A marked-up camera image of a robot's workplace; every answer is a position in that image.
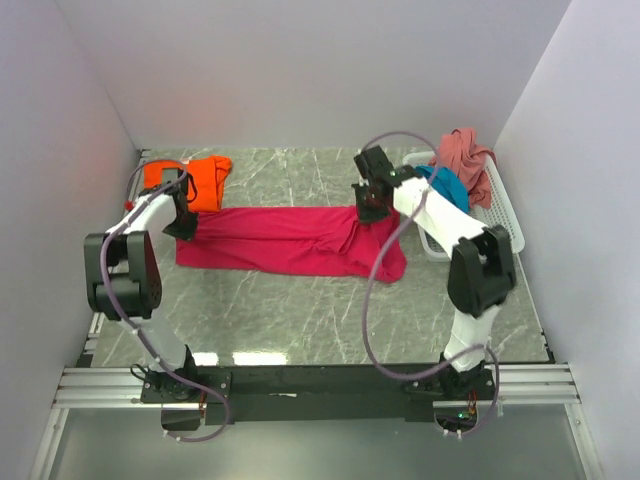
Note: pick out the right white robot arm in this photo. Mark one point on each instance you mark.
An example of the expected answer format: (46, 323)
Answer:
(481, 270)

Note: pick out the magenta t shirt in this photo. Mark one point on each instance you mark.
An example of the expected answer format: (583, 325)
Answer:
(304, 241)

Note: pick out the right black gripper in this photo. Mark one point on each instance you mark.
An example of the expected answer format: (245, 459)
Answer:
(367, 215)

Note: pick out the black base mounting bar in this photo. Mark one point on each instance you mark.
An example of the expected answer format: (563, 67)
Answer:
(305, 393)

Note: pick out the salmon pink t shirt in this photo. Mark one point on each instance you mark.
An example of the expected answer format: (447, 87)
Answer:
(460, 153)

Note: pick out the aluminium frame rail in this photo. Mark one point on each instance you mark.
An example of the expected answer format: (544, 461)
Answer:
(97, 388)

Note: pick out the teal blue t shirt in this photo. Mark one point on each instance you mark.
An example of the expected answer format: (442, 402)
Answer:
(447, 184)

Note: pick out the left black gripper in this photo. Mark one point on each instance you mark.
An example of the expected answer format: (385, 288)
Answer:
(189, 231)

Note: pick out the folded orange t shirt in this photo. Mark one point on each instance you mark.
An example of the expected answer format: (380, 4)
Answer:
(206, 191)

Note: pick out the white plastic basket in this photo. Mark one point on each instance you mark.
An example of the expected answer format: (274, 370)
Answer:
(501, 212)

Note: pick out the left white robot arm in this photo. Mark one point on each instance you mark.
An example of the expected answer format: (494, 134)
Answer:
(123, 281)

